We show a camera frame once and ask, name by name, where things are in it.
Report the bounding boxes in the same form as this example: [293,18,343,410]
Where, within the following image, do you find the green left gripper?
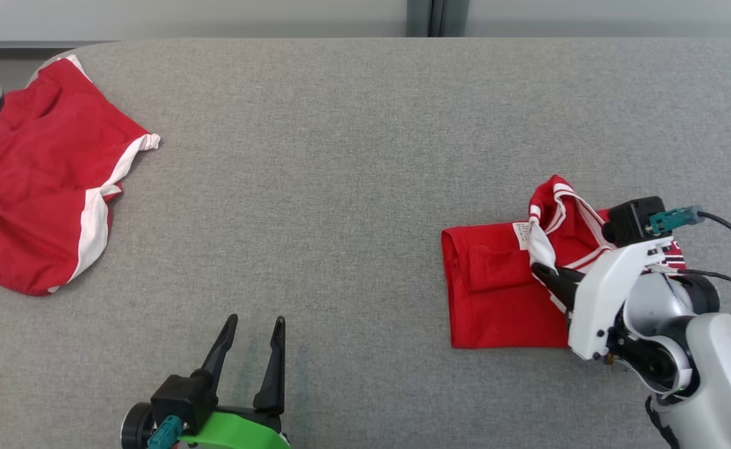
[178,314,291,449]

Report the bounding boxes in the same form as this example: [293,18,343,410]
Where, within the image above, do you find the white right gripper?
[531,236,679,362]

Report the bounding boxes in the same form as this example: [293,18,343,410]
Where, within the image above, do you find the red shirt with white sleeves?
[441,175,685,349]

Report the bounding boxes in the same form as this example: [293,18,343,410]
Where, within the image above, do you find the red shorts with white trim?
[0,54,161,296]

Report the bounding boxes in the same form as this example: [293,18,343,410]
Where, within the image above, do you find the teal cable connector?
[648,205,704,236]
[147,417,183,449]

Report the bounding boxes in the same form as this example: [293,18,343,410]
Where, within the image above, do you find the grey metal frame post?
[406,0,470,38]

